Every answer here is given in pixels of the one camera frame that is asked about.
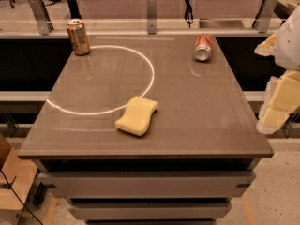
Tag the left metal bracket post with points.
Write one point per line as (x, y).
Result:
(44, 24)

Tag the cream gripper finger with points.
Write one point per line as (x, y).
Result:
(282, 98)
(267, 48)

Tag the metal bracket post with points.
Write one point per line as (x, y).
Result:
(44, 24)
(151, 16)
(262, 22)

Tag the right metal bracket post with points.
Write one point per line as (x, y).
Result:
(262, 22)

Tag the grey cabinet with drawers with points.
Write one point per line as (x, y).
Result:
(199, 152)

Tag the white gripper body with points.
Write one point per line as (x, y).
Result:
(289, 42)

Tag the middle metal bracket post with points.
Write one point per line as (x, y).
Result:
(151, 16)

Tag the orange soda can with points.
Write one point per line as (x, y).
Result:
(78, 37)

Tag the yellow sponge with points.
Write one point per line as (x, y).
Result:
(137, 116)

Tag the wooden box at left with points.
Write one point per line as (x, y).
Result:
(16, 178)

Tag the red coke can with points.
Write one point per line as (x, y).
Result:
(203, 47)

